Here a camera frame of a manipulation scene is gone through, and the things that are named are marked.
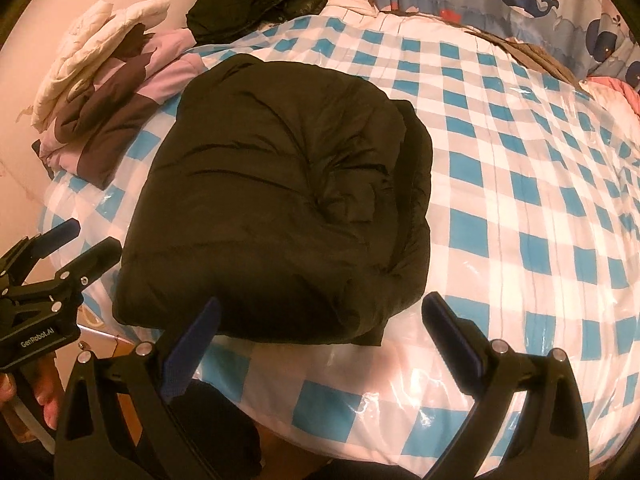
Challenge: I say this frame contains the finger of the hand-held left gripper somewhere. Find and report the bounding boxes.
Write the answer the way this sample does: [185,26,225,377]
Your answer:
[0,218,82,286]
[54,237,123,293]

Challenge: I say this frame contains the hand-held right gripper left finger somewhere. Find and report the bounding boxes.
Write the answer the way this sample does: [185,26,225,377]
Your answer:
[52,296,223,480]

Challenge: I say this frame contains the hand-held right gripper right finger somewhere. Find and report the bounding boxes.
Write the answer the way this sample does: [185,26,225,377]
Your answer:
[422,294,590,480]

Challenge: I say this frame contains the black down jacket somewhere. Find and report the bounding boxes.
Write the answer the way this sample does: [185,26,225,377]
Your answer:
[111,52,435,348]

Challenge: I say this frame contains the person's left hand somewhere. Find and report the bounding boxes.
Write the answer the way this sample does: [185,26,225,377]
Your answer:
[0,351,67,431]

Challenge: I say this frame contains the pink and brown garment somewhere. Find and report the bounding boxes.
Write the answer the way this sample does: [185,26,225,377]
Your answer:
[32,27,203,191]

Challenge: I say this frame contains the blue white checkered blanket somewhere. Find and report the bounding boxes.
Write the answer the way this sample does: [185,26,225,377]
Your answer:
[37,7,640,476]

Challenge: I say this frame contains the white puffy jacket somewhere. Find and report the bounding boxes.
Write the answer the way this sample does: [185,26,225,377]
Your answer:
[30,0,171,128]

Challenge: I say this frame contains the black hooded coat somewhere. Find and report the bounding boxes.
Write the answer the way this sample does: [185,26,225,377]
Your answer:
[186,0,349,46]

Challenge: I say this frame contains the olive flat cloth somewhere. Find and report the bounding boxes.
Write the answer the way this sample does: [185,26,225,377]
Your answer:
[465,25,592,94]

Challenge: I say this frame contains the pink cloth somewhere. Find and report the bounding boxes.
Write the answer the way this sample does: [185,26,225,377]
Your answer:
[587,75,640,111]

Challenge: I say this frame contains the white pleated cloth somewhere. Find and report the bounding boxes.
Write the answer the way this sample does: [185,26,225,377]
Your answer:
[322,0,381,19]

